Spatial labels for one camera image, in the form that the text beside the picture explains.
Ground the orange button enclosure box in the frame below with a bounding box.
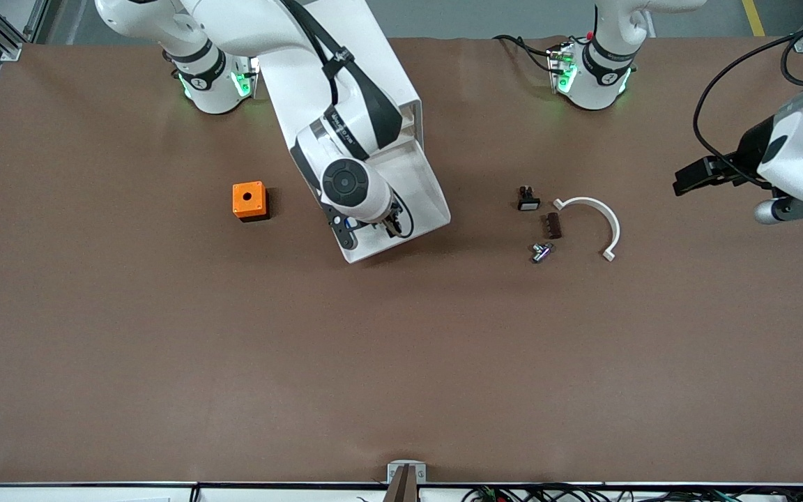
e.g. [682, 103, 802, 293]
[232, 181, 270, 223]

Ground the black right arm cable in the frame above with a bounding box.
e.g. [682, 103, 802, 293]
[279, 0, 404, 151]

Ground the white plastic drawer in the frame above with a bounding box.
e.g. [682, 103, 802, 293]
[337, 98, 452, 265]

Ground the black arm base cable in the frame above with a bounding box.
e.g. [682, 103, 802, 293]
[493, 34, 564, 75]

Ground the grey table edge bracket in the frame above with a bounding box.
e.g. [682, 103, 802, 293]
[387, 460, 427, 502]

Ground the white curved plastic bracket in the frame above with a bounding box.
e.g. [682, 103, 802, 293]
[553, 197, 622, 263]

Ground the white drawer cabinet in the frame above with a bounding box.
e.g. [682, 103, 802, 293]
[248, 0, 425, 172]

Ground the white table edge rail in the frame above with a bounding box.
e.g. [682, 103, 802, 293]
[0, 482, 803, 502]

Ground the black cable bundle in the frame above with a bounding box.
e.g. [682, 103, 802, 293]
[463, 484, 803, 502]

